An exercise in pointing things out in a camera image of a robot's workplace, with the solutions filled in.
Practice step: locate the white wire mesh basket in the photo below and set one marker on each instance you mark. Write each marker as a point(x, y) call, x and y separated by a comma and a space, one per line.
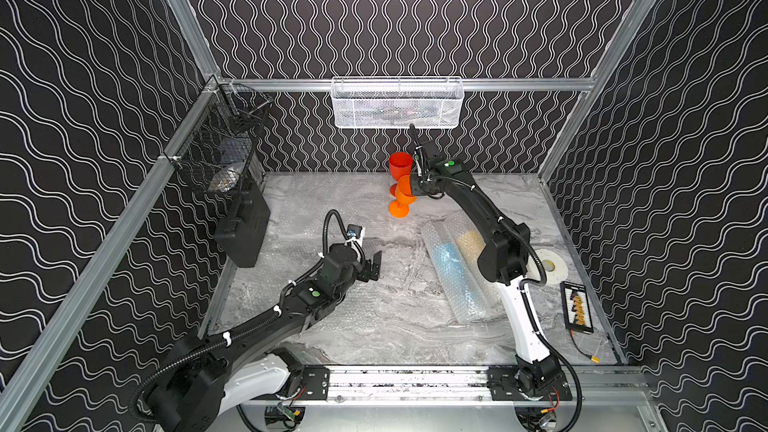
point(397, 102)

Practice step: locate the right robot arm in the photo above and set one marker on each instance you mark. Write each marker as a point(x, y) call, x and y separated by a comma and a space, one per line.
point(508, 261)

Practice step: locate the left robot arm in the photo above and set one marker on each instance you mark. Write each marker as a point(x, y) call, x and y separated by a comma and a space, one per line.
point(200, 378)

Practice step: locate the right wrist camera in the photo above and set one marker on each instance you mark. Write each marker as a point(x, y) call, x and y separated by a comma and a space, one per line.
point(432, 160)

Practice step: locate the aluminium frame corner post left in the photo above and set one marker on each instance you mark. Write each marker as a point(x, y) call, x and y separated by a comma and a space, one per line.
point(192, 32)

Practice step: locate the black battery charger box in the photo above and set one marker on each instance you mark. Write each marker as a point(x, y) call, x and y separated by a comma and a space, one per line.
point(576, 308)

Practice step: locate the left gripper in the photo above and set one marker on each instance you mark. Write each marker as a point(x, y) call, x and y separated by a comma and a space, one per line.
point(367, 269)

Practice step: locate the bubble orange glass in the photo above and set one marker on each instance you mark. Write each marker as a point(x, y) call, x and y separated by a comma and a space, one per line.
point(375, 306)

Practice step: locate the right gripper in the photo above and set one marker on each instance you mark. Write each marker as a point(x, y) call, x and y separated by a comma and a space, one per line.
point(415, 189)

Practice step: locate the black wire mesh basket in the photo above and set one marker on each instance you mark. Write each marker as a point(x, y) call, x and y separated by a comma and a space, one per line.
point(219, 157)

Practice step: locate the black speaker box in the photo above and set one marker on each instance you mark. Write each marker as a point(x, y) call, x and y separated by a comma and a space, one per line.
point(241, 233)

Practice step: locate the white tape roll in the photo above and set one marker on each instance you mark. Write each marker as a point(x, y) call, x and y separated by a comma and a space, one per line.
point(554, 265)

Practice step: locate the orange plastic wine glass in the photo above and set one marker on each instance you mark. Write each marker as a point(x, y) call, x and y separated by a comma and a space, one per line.
point(403, 198)

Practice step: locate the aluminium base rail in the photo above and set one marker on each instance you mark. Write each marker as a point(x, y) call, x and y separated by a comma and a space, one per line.
point(408, 385)

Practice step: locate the red plastic wine glass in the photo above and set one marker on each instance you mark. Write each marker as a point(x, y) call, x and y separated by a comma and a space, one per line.
point(400, 167)

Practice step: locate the bubble wrapped blue glass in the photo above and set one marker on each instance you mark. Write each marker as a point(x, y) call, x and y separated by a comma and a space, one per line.
point(466, 299)

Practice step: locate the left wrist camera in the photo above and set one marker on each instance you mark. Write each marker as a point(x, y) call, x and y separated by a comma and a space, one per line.
point(353, 238)

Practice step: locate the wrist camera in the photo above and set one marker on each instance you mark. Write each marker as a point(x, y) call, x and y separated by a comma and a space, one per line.
point(432, 160)
point(353, 238)

